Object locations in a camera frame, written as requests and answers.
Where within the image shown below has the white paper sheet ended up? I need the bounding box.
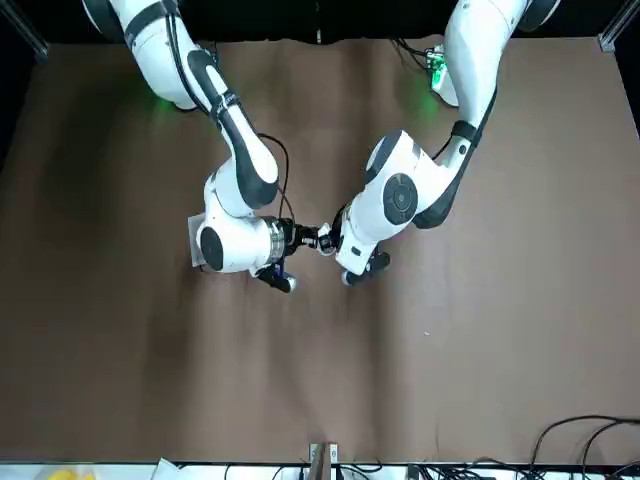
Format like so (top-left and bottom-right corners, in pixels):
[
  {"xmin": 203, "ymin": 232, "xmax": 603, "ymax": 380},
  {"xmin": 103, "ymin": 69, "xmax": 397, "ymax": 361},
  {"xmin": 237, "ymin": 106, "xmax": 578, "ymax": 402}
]
[{"xmin": 151, "ymin": 457, "xmax": 184, "ymax": 480}]

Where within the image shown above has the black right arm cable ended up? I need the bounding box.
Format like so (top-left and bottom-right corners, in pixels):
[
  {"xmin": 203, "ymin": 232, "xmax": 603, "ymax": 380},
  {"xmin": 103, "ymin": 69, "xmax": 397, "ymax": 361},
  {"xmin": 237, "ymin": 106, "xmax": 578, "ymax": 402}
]
[{"xmin": 255, "ymin": 130, "xmax": 296, "ymax": 226}]

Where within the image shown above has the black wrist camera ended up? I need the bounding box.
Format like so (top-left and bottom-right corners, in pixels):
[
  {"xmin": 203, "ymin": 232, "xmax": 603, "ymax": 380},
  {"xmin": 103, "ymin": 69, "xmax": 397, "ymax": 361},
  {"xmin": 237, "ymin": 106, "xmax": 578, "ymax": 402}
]
[
  {"xmin": 340, "ymin": 249, "xmax": 392, "ymax": 289},
  {"xmin": 257, "ymin": 262, "xmax": 300, "ymax": 295}
]

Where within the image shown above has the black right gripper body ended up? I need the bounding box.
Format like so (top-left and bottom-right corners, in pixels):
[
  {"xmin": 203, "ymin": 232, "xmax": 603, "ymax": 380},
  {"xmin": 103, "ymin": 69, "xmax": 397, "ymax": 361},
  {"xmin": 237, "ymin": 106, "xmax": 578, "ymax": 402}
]
[{"xmin": 283, "ymin": 219, "xmax": 302, "ymax": 259}]

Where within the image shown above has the black left arm base cable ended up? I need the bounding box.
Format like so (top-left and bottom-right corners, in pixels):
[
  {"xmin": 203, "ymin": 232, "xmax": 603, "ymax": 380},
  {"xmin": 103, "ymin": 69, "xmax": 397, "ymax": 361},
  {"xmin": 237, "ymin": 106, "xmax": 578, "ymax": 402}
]
[{"xmin": 393, "ymin": 37, "xmax": 437, "ymax": 67}]

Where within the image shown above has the yellow plastic container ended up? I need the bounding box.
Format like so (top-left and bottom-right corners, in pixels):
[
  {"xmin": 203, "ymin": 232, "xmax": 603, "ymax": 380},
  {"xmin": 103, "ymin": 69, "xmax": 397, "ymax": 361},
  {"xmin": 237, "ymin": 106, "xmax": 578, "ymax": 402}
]
[{"xmin": 42, "ymin": 465, "xmax": 99, "ymax": 480}]

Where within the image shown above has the white ceramic crucible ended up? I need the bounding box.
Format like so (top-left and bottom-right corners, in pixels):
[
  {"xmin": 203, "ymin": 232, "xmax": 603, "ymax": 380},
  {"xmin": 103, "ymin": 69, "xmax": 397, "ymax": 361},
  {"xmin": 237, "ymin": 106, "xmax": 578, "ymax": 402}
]
[{"xmin": 315, "ymin": 223, "xmax": 342, "ymax": 258}]

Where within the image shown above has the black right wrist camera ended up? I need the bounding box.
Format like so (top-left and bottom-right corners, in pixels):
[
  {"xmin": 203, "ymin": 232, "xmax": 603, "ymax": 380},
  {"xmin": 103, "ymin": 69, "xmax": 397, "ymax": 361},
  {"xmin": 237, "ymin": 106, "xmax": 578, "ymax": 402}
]
[{"xmin": 257, "ymin": 262, "xmax": 300, "ymax": 295}]

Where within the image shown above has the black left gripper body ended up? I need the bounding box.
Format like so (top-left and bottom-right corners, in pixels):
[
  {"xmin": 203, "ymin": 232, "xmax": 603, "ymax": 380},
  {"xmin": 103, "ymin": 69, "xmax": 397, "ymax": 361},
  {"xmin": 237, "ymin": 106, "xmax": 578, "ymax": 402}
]
[{"xmin": 333, "ymin": 203, "xmax": 351, "ymax": 241}]

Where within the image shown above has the aluminium frame post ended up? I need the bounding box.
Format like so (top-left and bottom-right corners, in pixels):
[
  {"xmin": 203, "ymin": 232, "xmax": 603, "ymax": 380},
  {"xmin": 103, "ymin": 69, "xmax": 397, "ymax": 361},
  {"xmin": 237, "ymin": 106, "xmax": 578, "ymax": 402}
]
[
  {"xmin": 0, "ymin": 0, "xmax": 50, "ymax": 62},
  {"xmin": 308, "ymin": 441, "xmax": 339, "ymax": 480},
  {"xmin": 598, "ymin": 0, "xmax": 640, "ymax": 52}
]

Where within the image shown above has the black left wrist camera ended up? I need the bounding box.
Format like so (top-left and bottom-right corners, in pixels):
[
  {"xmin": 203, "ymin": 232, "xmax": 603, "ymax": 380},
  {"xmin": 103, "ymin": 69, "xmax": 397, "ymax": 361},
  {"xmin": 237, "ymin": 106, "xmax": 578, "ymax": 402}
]
[{"xmin": 340, "ymin": 249, "xmax": 392, "ymax": 289}]

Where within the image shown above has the black looped cable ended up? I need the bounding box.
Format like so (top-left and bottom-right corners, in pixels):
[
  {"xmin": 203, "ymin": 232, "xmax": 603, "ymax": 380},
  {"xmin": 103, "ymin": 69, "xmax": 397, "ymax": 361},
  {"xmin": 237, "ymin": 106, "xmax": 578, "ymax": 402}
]
[
  {"xmin": 534, "ymin": 414, "xmax": 640, "ymax": 480},
  {"xmin": 579, "ymin": 422, "xmax": 640, "ymax": 480}
]

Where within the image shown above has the square wire gauze mat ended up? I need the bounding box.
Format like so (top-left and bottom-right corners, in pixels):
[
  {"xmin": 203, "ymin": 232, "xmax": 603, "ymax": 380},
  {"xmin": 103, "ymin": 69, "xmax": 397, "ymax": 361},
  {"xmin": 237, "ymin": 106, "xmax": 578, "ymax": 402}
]
[{"xmin": 186, "ymin": 211, "xmax": 210, "ymax": 267}]

